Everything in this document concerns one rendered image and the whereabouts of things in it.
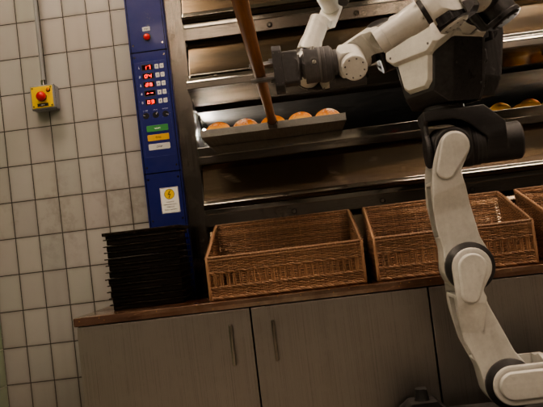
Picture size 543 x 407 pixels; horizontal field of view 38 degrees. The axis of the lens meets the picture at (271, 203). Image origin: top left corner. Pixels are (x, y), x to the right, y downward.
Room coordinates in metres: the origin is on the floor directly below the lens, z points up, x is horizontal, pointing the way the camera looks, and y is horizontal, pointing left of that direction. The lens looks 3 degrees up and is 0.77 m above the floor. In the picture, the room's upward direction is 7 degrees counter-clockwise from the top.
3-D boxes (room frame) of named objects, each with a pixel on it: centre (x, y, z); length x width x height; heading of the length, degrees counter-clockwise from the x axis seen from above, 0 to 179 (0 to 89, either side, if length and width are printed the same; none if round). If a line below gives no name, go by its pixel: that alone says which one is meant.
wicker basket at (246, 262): (2.94, -0.03, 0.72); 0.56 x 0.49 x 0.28; 88
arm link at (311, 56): (1.96, -0.11, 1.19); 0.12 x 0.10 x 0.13; 87
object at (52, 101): (3.21, 0.88, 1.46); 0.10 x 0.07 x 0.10; 87
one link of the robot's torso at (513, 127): (2.30, -0.61, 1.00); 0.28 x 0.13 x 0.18; 87
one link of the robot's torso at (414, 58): (2.33, -0.57, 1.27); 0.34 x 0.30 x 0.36; 32
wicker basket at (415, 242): (2.91, -0.62, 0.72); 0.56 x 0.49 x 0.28; 86
